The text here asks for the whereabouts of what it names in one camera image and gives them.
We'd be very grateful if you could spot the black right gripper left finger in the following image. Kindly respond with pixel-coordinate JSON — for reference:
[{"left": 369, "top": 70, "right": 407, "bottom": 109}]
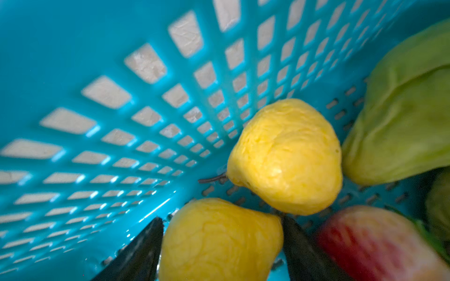
[{"left": 93, "top": 217, "right": 164, "bottom": 281}]

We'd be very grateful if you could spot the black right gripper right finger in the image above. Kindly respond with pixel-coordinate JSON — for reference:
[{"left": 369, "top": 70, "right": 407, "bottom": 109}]
[{"left": 282, "top": 216, "right": 351, "bottom": 281}]

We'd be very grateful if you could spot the red toy strawberry fruit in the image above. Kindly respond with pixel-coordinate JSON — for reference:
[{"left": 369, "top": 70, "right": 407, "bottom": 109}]
[{"left": 315, "top": 206, "right": 450, "bottom": 281}]

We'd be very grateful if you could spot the yellow toy pear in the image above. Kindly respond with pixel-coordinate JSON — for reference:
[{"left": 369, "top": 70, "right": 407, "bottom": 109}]
[{"left": 158, "top": 198, "right": 284, "bottom": 281}]

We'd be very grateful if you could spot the yellow toy lemon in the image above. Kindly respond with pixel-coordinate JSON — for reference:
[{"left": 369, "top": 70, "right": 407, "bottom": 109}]
[{"left": 226, "top": 98, "right": 343, "bottom": 215}]

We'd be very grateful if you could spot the light green toy pear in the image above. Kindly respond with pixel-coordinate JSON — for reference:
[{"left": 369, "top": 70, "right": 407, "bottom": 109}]
[{"left": 342, "top": 20, "right": 450, "bottom": 186}]

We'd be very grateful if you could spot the pale yellow toy fruit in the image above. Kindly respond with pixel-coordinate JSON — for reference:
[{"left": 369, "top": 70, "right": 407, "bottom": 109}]
[{"left": 425, "top": 167, "right": 450, "bottom": 242}]

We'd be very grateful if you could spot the teal plastic basket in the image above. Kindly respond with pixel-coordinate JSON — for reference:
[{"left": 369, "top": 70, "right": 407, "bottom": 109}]
[{"left": 1, "top": 1, "right": 450, "bottom": 281}]

